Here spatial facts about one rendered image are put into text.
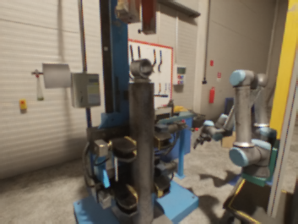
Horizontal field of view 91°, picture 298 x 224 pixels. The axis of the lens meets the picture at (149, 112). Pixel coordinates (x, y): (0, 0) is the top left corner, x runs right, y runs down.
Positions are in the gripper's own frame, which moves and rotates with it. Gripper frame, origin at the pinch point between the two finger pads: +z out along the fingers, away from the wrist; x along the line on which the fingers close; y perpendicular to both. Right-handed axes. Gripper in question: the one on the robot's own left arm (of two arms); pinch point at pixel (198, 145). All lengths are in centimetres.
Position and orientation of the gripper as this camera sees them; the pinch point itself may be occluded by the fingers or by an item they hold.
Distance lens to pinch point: 181.9
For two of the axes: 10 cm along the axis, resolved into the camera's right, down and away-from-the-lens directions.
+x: -8.1, 2.2, -5.4
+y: -5.6, -5.3, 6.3
